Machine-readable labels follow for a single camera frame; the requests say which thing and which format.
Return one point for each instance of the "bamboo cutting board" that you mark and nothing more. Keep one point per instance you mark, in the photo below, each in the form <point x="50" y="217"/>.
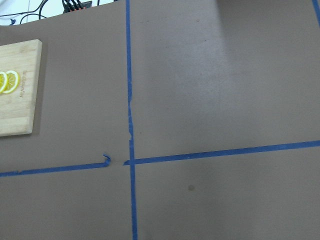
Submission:
<point x="17" y="109"/>

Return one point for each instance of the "lemon slice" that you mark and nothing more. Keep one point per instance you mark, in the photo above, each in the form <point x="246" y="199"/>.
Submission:
<point x="13" y="80"/>
<point x="3" y="81"/>

